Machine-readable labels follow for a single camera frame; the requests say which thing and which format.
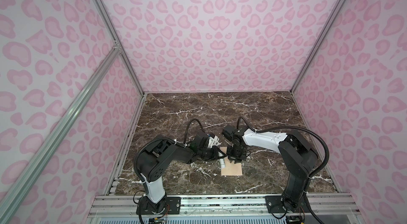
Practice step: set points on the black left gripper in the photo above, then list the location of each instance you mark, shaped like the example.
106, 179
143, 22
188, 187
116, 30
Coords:
214, 153

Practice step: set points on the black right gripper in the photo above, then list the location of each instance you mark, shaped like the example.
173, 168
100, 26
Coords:
241, 158

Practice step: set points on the peach paper envelope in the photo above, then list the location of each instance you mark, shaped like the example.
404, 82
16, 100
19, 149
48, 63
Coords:
231, 169

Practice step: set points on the white glue stick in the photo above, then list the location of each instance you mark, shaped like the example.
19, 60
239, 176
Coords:
222, 163

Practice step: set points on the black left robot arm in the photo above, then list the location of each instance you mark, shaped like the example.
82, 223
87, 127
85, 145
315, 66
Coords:
152, 161

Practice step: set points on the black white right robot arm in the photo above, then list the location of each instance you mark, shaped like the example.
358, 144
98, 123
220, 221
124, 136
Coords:
297, 153

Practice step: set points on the left diagonal aluminium strut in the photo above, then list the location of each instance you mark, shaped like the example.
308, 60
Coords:
20, 189

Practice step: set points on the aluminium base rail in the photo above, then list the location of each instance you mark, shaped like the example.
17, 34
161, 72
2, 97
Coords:
331, 208

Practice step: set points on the left corner aluminium post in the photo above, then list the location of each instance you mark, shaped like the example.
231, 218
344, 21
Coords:
107, 21

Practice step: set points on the corner aluminium post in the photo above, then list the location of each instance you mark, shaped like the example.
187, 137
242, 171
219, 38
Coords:
107, 21
332, 17

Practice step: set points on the right corner aluminium post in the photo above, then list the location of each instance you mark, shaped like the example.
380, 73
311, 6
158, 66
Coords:
332, 17

